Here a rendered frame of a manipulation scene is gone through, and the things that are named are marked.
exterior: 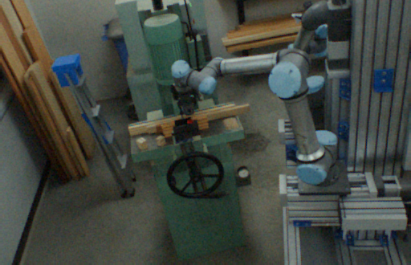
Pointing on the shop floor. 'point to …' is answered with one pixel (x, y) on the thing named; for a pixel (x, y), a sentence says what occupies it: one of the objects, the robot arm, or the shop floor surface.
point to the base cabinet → (203, 214)
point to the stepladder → (69, 69)
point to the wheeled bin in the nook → (120, 56)
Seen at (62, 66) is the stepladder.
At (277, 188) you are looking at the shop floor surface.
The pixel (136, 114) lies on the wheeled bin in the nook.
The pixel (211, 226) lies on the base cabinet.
